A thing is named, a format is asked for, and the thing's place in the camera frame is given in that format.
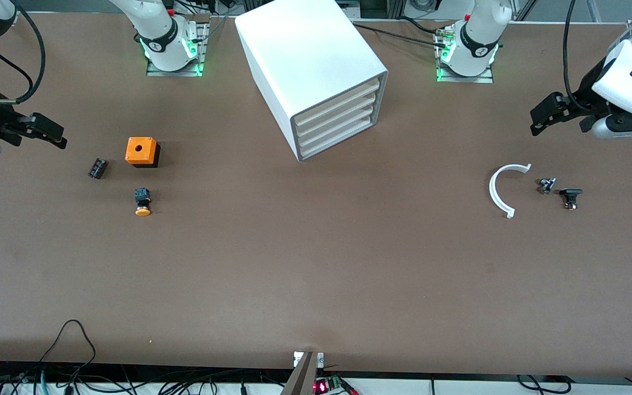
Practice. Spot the orange button enclosure box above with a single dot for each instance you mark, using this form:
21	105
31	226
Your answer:
140	151

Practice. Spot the white curved plastic part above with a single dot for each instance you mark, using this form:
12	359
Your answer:
492	189

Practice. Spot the small black terminal block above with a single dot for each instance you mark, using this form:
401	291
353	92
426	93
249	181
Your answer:
97	168

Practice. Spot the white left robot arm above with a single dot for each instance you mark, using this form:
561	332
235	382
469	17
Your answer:
475	44

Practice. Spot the orange push button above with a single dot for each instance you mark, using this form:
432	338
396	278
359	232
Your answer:
142	203

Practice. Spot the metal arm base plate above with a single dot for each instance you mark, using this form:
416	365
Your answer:
480	80
204	49

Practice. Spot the small grey black part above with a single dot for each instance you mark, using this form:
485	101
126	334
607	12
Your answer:
546	185

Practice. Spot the red lit circuit board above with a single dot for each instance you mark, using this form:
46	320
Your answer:
321	387

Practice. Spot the black switch part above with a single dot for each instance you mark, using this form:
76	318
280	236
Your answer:
570	193

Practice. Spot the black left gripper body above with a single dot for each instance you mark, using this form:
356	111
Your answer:
585	95

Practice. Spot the white mounting bracket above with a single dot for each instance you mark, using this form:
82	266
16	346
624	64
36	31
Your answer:
298	359

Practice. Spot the grey camera post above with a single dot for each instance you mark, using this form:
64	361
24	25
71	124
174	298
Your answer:
302	378

